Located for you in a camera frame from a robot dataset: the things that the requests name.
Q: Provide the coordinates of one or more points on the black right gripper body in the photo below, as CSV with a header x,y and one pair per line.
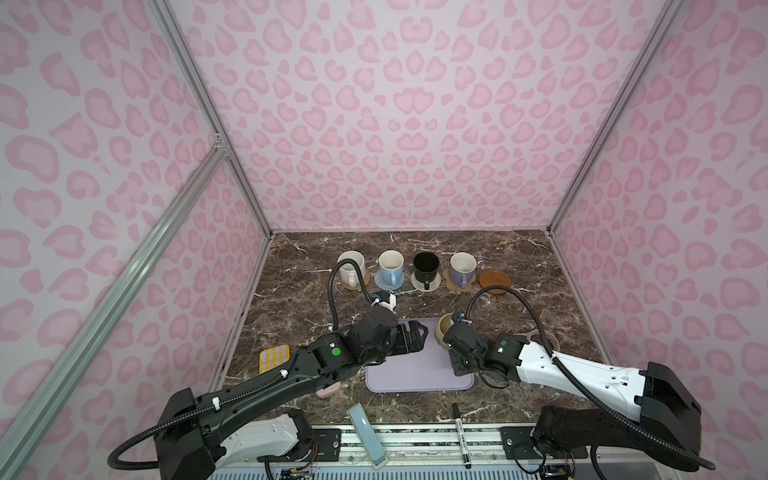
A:
x,y
466,365

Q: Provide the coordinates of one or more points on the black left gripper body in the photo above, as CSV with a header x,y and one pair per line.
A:
x,y
398,343

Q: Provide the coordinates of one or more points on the yellow beige mug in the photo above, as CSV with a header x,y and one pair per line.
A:
x,y
442,327

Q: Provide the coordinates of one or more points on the white speckled mug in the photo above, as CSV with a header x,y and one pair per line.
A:
x,y
357,258

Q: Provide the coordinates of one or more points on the round brown cork coaster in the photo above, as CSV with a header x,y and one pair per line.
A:
x,y
494,281

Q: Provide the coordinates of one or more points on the light blue mug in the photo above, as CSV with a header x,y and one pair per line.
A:
x,y
391,260

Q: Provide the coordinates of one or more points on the lavender mug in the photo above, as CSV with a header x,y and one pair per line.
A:
x,y
462,269

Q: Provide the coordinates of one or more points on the black mug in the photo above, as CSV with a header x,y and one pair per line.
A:
x,y
426,266

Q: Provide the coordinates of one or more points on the blue woven round coaster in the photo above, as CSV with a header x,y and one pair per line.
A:
x,y
389,281

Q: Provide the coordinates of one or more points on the flower shaped cork coaster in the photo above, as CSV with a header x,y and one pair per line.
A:
x,y
452,287

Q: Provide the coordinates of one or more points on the white multicolour stitched coaster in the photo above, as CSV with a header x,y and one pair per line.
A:
x,y
431,286

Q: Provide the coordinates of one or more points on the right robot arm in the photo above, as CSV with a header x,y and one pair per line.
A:
x,y
647,410

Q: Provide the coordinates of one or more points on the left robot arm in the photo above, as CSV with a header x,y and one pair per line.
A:
x,y
196,426

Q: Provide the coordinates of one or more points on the orange woven rattan coaster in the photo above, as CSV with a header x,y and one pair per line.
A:
x,y
363,283

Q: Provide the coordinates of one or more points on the lavender plastic tray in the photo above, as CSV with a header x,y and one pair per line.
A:
x,y
429,370

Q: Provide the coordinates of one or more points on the black marker pen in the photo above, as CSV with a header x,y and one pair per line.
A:
x,y
462,442

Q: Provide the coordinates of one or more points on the pink pencil case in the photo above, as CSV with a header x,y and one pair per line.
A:
x,y
329,391

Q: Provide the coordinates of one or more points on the white tape roll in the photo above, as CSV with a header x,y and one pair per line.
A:
x,y
551,339

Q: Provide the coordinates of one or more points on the light blue whiteboard eraser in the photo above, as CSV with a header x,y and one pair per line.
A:
x,y
368,436

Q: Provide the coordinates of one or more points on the yellow calculator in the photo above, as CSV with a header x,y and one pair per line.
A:
x,y
273,357

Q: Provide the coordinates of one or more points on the left diagonal aluminium strut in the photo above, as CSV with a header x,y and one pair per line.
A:
x,y
38,415

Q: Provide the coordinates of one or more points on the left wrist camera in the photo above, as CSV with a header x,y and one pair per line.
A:
x,y
385,299

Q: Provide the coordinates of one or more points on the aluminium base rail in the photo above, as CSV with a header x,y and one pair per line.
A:
x,y
432,451

